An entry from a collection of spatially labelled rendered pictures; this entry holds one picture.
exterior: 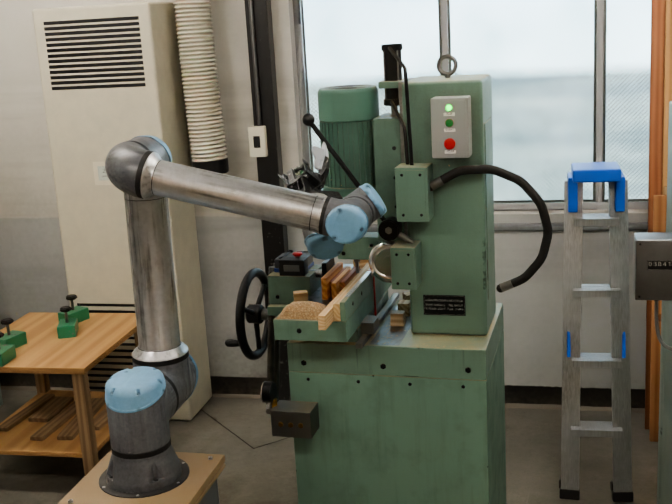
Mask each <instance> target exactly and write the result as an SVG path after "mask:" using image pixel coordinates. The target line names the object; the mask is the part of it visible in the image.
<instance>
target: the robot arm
mask: <svg viewBox="0 0 672 504"><path fill-rule="evenodd" d="M311 152H312V154H313V156H314V163H313V165H314V168H315V169H316V170H318V173H317V172H314V171H313V170H311V169H310V167H309V163H308V162H307V161H305V160H304V159H302V161H303V164H302V165H301V166H300V167H298V166H297V167H296V168H295V169H294V170H293V169H292V168H291V169H290V170H289V171H288V172H287V175H285V174H282V176H281V175H279V174H278V176H279V177H280V178H281V179H283V181H284V183H285V184H286V187H287V188H284V187H279V186H275V185H270V184H266V183H261V182H257V181H252V180H248V179H244V178H239V177H235V176H230V175H226V174H221V173H217V172H212V171H208V170H203V169H199V168H195V167H190V166H186V165H181V164H177V163H172V155H171V152H170V149H169V148H168V146H167V145H166V144H165V143H164V142H163V141H162V140H161V139H159V138H157V137H155V136H151V135H144V136H143V135H142V136H136V137H134V138H132V139H131V140H128V141H125V142H121V143H119V144H117V145H115V146H114V147H113V148H112V149H111V150H110V151H109V153H108V154H107V157H106V160H105V171H106V174H107V176H108V178H109V180H110V182H111V183H112V184H113V185H114V186H115V187H116V188H118V189H119V190H121V191H122V192H123V193H124V202H125V212H126V222H127V233H128V243H129V253H130V263H131V273H132V284H133V294H134V304H135V314H136V324H137V335H138V346H137V347H136V348H135V349H134V351H133V352H132V362H133V369H128V368H127V369H124V370H121V371H119V372H117V373H115V374H114V375H112V376H111V377H110V378H109V380H107V382H106V385H105V402H106V409H107V417H108V426H109V435H110V443H111V452H112V454H111V457H110V461H109V465H108V468H107V472H106V479H107V485H108V486H109V487H110V488H112V489H113V490H116V491H119V492H123V493H145V492H151V491H155V490H158V489H161V488H164V487H166V486H168V485H170V484H172V483H174V482H175V481H176V480H177V479H178V478H179V477H180V476H181V474H182V469H181V462H180V460H179V458H178V456H177V454H176V453H175V451H174V449H173V447H172V445H171V437H170V428H169V420H170V419H171V417H172V416H173V415H174V414H175V413H176V412H177V410H178V409H179V408H180V407H181V406H182V405H183V404H184V402H185V401H186V400H187V399H188V398H189V397H190V396H191V395H192V393H193V392H194V390H195V387H196V385H197V382H198V367H197V364H196V362H195V360H194V359H193V358H192V356H191V355H190V354H189V350H188V346H187V345H186V344H184V343H183V342H182V341H180V331H179V320H178V308H177V297H176V285H175V273H174V262H173V250H172V239H171V227H170V216H169V204H168V198H170V199H174V200H178V201H183V202H187V203H191V204H196V205H200V206H204V207H209V208H213V209H217V210H222V211H226V212H231V213H235V214H239V215H244V216H248V217H252V218H257V219H261V220H265V221H270V222H274V223H278V224H283V225H287V226H291V227H296V228H300V229H302V232H303V236H304V243H305V245H306V247H307V250H308V252H309V254H310V255H311V256H313V257H314V258H317V259H321V260H327V259H332V258H335V257H336V256H338V255H339V254H340V253H341V252H342V251H343V248H344V244H351V243H354V242H356V241H358V240H359V239H361V238H362V237H363V236H364V235H365V233H366V232H367V229H368V228H369V227H370V226H371V224H372V223H373V222H374V221H376V220H377V219H379V218H381V217H382V216H383V215H384V214H385V213H386V212H387V209H386V206H385V204H384V202H383V200H382V199H381V197H380V196H379V194H378V193H377V192H376V190H375V189H374V188H373V187H372V186H371V185H370V184H368V183H365V184H363V185H362V186H359V187H358V188H357V189H356V190H354V191H353V192H351V193H350V194H348V195H347V196H346V197H344V198H342V196H341V195H340V193H339V192H335V191H325V190H321V189H322V188H324V184H325V181H326V178H327V175H328V173H329V169H330V162H329V154H328V149H327V146H326V143H325V142H323V143H322V146H321V148H319V147H317V146H312V148H311ZM305 164H306V165H305Z"/></svg>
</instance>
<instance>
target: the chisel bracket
mask: <svg viewBox="0 0 672 504"><path fill-rule="evenodd" d="M369 244H373V246H375V245H376V244H378V232H366V233H365V235H364V236H363V237H362V238H361V239H359V240H358V241H356V242H354V243H351V244H344V248H343V251H342V252H341V253H340V254H339V255H338V259H350V260H354V262H360V260H368V259H369V254H370V252H368V247H369Z"/></svg>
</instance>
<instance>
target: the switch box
mask: <svg viewBox="0 0 672 504"><path fill-rule="evenodd" d="M430 103H431V133H432V157H433V158H469V157H470V156H471V155H472V124H471V96H470V95H466V96H436V97H433V98H432V99H431V100H430ZM447 104H451V105H452V106H453V109H452V111H446V109H445V106H446V105H447ZM452 112H455V116H444V113H452ZM448 118H451V119H453V121H454V125H453V126H452V127H447V126H446V125H445V121H446V119H448ZM450 128H455V132H444V129H450ZM448 138H452V139H454V141H455V147H454V148H453V149H450V150H456V154H445V150H449V149H446V148H445V146H444V142H445V140H446V139H448Z"/></svg>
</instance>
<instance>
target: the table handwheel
mask: <svg viewBox="0 0 672 504"><path fill-rule="evenodd" d="M255 277H258V279H259V280H260V282H261V284H262V285H261V288H260V292H259V295H258V298H257V301H256V304H249V305H248V306H247V308H246V307H245V304H246V298H247V293H248V289H249V286H250V284H251V282H252V280H253V279H254V278H255ZM263 296H264V297H265V308H264V306H263V305H261V303H262V299H263ZM268 304H269V303H268V279H267V275H266V273H265V272H264V271H263V270H261V269H259V268H253V269H251V270H249V271H248V272H247V273H246V274H245V276H244V278H243V280H242V282H241V284H240V287H239V291H238V295H237V301H236V312H235V324H236V334H237V339H238V343H239V346H240V349H241V351H242V353H243V354H244V356H245V357H246V358H248V359H250V360H257V359H259V358H260V357H261V356H262V355H263V354H264V353H265V351H266V349H267V347H268V346H267V345H268V344H267V343H268V342H267V341H268V340H267V339H268V311H267V306H268ZM245 318H246V321H247V322H248V323H254V330H255V337H256V347H257V349H256V350H255V351H252V350H251V348H250V347H249V344H248V341H247V337H246V331H245ZM264 320H265V324H264V330H263V335H262V338H261V337H260V326H259V324H261V323H262V322H263V321H264Z"/></svg>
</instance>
